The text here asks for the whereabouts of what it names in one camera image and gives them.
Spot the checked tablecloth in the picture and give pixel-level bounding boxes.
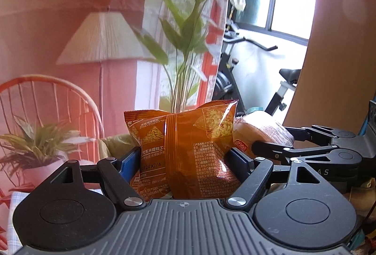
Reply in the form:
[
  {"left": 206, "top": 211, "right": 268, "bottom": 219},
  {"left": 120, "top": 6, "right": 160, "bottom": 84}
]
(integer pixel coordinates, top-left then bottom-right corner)
[{"left": 0, "top": 190, "right": 30, "bottom": 255}]

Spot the black exercise bike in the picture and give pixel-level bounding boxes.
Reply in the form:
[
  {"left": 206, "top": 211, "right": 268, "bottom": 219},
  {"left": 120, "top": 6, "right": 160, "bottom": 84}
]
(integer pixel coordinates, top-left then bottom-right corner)
[{"left": 211, "top": 20, "right": 304, "bottom": 118}]

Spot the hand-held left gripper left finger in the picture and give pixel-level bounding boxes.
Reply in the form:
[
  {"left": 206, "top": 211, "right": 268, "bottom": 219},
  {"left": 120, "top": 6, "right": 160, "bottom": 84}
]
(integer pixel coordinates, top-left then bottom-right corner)
[{"left": 44, "top": 147, "right": 146, "bottom": 210}]

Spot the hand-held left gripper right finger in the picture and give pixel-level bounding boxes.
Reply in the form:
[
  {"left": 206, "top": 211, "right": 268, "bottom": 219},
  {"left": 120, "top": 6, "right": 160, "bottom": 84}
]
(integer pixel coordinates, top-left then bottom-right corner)
[{"left": 226, "top": 147, "right": 331, "bottom": 210}]

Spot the pale plastic bag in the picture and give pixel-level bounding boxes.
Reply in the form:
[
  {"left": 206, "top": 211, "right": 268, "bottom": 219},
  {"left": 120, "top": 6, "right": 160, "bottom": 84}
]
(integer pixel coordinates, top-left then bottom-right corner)
[{"left": 230, "top": 0, "right": 247, "bottom": 21}]

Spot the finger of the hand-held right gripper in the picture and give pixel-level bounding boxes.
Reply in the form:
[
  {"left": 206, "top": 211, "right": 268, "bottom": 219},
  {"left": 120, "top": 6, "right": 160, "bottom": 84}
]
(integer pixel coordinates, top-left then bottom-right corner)
[
  {"left": 282, "top": 124, "right": 358, "bottom": 145},
  {"left": 251, "top": 140, "right": 363, "bottom": 167}
]

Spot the orange snack packet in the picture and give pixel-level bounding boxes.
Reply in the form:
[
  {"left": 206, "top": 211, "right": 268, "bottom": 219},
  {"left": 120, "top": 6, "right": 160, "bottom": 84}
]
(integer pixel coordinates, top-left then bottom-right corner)
[{"left": 123, "top": 99, "right": 245, "bottom": 203}]

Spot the wooden board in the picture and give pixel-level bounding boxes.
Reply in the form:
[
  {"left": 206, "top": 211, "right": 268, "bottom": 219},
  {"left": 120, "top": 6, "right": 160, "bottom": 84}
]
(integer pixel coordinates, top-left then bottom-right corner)
[{"left": 281, "top": 0, "right": 376, "bottom": 138}]

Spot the brown bread packet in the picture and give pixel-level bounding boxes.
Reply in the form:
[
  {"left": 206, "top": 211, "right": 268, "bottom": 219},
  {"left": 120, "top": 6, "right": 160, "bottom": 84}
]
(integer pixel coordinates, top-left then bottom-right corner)
[{"left": 233, "top": 107, "right": 295, "bottom": 156}]

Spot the yellow-green plastic bag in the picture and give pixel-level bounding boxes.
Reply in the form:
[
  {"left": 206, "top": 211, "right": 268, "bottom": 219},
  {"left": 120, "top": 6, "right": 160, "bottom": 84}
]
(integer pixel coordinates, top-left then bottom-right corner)
[{"left": 98, "top": 133, "right": 141, "bottom": 162}]

